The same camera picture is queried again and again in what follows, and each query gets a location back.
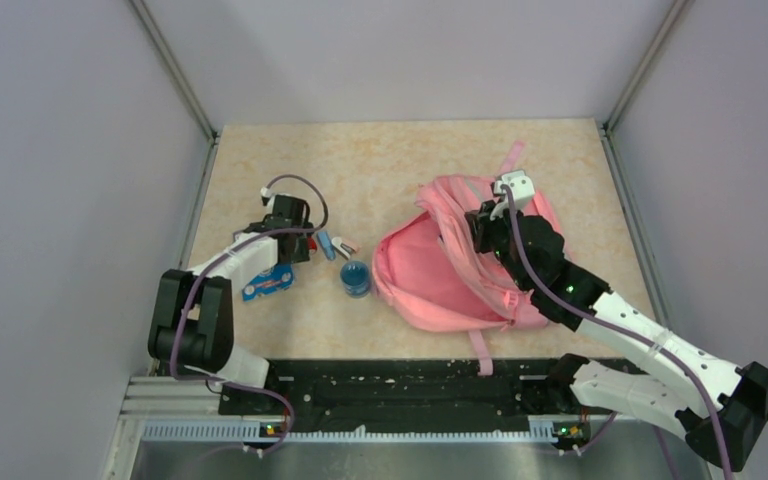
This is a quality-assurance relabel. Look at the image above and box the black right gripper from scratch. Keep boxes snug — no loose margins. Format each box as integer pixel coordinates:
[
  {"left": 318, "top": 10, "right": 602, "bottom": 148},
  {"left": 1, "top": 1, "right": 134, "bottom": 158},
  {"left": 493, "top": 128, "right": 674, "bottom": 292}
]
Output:
[{"left": 468, "top": 198, "right": 534, "bottom": 291}]

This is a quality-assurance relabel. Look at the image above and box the pink student backpack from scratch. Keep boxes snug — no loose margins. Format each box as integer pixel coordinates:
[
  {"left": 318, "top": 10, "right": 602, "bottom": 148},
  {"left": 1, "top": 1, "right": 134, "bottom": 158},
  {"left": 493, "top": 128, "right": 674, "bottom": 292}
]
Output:
[{"left": 371, "top": 174, "right": 549, "bottom": 376}]

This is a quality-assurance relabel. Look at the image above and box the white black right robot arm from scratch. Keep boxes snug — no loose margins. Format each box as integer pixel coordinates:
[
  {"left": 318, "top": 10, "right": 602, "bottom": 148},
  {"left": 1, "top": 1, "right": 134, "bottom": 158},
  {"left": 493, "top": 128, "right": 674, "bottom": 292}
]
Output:
[{"left": 465, "top": 200, "right": 768, "bottom": 474}]

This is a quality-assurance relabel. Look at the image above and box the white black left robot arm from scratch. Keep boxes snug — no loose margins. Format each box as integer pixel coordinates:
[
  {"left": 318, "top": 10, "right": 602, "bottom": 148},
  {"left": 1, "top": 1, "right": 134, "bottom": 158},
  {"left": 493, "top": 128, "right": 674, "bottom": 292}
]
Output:
[{"left": 147, "top": 194, "right": 313, "bottom": 414}]

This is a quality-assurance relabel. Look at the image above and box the red black stamp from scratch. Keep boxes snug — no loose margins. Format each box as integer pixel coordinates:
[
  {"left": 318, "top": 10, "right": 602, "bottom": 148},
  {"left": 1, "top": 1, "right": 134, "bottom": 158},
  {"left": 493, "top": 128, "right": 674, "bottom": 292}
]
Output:
[{"left": 307, "top": 237, "right": 319, "bottom": 255}]

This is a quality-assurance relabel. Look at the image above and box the light blue eraser stick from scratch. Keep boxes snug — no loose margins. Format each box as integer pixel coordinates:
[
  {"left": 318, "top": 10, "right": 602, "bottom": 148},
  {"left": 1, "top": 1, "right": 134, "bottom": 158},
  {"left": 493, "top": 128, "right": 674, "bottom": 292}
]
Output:
[{"left": 316, "top": 230, "right": 337, "bottom": 261}]

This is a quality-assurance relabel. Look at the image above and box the white mini stapler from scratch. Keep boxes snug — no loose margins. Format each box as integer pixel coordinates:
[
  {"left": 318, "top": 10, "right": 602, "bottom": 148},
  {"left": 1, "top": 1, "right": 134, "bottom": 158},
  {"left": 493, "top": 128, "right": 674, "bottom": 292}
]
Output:
[{"left": 331, "top": 236, "right": 360, "bottom": 260}]

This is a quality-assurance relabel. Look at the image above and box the blue paperback book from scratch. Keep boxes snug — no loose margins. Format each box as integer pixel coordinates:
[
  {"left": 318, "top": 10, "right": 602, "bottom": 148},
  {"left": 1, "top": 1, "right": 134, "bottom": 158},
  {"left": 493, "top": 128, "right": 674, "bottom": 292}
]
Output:
[{"left": 242, "top": 264, "right": 295, "bottom": 302}]

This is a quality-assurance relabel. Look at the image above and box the blue round lidded container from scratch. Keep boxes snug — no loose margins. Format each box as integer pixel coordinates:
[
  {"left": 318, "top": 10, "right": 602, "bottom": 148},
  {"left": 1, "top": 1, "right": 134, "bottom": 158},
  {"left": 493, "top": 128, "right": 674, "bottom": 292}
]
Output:
[{"left": 339, "top": 260, "right": 371, "bottom": 298}]

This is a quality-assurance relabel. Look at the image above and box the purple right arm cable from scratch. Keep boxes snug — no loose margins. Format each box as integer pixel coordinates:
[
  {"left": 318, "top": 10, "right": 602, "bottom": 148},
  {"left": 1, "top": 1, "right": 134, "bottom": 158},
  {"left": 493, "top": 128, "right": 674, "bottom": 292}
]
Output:
[{"left": 499, "top": 185, "right": 736, "bottom": 480}]

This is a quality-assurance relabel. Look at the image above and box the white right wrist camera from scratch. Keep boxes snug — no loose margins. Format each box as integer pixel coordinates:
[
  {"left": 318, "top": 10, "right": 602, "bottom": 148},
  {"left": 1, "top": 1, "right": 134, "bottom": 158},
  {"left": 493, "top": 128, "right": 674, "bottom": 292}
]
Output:
[{"left": 491, "top": 169, "right": 536, "bottom": 218}]

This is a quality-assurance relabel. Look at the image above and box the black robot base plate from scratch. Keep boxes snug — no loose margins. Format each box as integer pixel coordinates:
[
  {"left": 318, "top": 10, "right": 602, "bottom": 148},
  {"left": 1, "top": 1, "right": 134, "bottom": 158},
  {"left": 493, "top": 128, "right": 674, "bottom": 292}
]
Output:
[{"left": 218, "top": 358, "right": 603, "bottom": 434}]

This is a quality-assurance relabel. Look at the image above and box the left aluminium corner post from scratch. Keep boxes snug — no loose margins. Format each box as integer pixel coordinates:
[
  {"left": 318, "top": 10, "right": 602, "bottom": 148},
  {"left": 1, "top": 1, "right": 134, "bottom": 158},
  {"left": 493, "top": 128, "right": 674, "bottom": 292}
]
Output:
[{"left": 125, "top": 0, "right": 218, "bottom": 145}]

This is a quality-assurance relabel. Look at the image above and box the aluminium corner post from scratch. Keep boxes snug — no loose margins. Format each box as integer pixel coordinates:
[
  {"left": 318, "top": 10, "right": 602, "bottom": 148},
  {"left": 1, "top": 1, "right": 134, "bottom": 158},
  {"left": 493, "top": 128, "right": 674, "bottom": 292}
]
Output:
[
  {"left": 125, "top": 0, "right": 218, "bottom": 145},
  {"left": 602, "top": 0, "right": 694, "bottom": 136}
]

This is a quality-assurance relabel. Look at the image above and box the right aluminium corner post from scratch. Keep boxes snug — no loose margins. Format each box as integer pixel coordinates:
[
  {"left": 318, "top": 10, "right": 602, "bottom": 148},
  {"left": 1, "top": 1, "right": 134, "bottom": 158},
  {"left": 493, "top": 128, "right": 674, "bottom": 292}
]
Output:
[{"left": 602, "top": 0, "right": 694, "bottom": 136}]

